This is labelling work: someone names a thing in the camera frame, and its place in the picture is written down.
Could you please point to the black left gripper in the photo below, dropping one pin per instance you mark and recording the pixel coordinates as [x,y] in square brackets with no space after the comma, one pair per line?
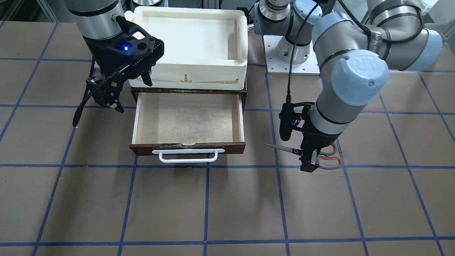
[317,139]

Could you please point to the grey orange scissors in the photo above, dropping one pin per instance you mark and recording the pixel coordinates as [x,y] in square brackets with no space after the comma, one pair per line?
[310,153]

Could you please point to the wooden drawer with white handle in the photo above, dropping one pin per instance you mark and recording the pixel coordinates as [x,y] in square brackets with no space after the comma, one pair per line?
[171,124]

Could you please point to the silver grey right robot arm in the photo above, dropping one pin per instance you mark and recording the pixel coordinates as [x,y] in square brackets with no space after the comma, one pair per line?
[96,19]

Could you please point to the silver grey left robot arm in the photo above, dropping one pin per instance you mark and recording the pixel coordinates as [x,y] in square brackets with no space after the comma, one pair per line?
[354,61]

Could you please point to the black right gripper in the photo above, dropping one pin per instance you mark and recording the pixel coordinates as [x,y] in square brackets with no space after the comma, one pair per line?
[100,57]

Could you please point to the dark wooden drawer cabinet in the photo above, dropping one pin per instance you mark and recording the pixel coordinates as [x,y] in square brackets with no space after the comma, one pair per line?
[151,90]

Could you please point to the white plastic tray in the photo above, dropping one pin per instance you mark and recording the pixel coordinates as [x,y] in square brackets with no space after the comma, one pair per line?
[204,48]

